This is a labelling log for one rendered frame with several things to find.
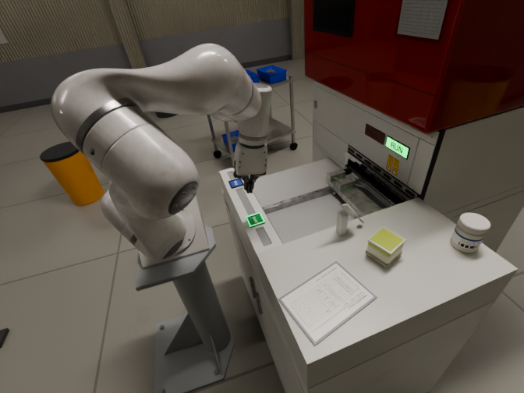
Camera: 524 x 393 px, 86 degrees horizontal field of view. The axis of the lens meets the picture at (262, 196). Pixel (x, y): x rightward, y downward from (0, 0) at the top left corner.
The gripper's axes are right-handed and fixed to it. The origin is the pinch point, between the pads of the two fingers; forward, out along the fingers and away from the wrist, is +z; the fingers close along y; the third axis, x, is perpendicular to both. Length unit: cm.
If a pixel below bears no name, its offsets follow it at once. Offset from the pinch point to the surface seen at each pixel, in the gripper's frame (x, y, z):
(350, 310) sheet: 43.0, -14.1, 12.0
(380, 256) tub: 33.9, -28.7, 6.1
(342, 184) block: -10.6, -46.8, 11.3
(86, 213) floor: -188, 100, 136
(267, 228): 5.6, -6.2, 14.6
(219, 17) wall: -634, -130, -24
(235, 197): -16.5, -0.7, 15.8
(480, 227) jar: 40, -52, -5
